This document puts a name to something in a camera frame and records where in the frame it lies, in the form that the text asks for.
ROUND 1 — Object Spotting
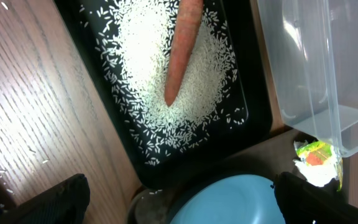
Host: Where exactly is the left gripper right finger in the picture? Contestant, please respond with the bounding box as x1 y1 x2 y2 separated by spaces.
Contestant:
271 172 358 224

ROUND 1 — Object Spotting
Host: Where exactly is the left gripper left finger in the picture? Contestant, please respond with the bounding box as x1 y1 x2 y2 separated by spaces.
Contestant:
0 174 90 224

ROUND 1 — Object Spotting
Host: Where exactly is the dark blue plate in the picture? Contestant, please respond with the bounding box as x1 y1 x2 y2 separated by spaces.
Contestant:
169 174 285 224

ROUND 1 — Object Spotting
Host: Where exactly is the pile of white rice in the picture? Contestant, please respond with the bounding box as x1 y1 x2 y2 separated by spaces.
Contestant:
75 0 239 167

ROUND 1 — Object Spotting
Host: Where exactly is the orange carrot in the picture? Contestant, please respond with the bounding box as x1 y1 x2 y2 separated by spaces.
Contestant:
164 0 203 106

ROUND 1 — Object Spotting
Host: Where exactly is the black waste tray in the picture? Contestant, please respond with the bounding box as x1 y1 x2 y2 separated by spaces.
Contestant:
55 0 272 189

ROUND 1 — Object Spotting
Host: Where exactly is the green snack wrapper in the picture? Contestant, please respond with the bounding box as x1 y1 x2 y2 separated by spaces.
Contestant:
293 141 343 192

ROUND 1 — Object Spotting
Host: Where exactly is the brown serving tray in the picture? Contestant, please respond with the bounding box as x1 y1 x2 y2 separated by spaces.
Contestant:
126 129 349 224

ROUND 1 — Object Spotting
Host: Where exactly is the clear plastic bin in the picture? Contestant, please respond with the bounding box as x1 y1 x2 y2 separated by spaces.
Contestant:
257 0 358 157

